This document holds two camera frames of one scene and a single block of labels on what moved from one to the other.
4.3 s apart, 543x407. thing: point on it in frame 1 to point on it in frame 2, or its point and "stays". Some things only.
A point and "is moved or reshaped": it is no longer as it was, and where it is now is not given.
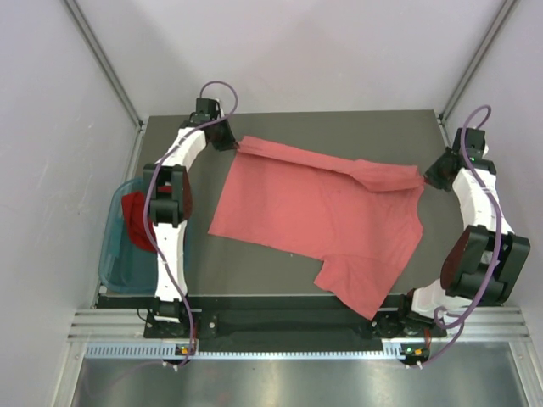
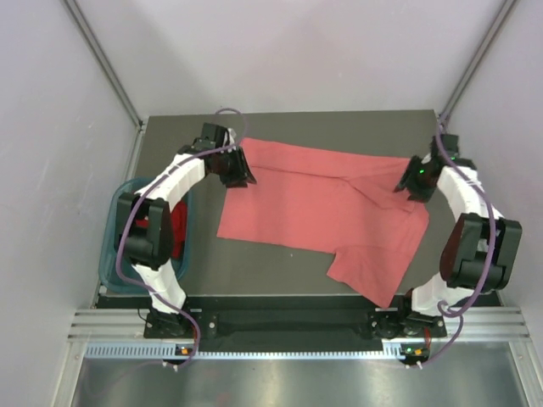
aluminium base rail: (127, 326) stays
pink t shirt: (361, 218) is moved or reshaped
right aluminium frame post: (446, 113) stays
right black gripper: (431, 174) to (417, 193)
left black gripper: (228, 142) to (241, 173)
